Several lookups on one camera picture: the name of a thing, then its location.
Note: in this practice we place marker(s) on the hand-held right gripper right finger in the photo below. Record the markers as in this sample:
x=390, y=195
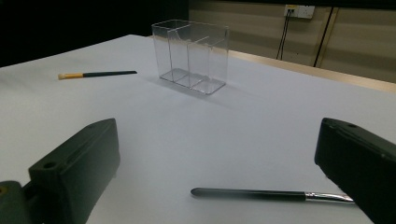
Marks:
x=364, y=168

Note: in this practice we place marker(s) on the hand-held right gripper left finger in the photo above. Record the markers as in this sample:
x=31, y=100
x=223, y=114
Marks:
x=77, y=161

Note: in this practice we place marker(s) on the gold ferrule makeup brush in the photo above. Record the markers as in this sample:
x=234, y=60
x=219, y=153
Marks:
x=109, y=73

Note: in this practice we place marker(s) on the silver ferrule makeup brush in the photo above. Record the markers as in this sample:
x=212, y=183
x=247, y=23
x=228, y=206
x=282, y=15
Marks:
x=249, y=194

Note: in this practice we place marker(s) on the clear acrylic organizer box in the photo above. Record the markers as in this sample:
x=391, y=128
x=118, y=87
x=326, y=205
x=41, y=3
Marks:
x=193, y=79

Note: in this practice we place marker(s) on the black curtain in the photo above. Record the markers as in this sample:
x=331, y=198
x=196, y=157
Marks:
x=62, y=25

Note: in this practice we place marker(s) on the white table cover sheet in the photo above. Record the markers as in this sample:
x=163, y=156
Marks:
x=218, y=140

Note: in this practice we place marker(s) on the white wall socket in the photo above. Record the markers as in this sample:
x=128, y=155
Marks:
x=300, y=11

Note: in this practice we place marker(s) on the black metal frame bar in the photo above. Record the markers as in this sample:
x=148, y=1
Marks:
x=280, y=2

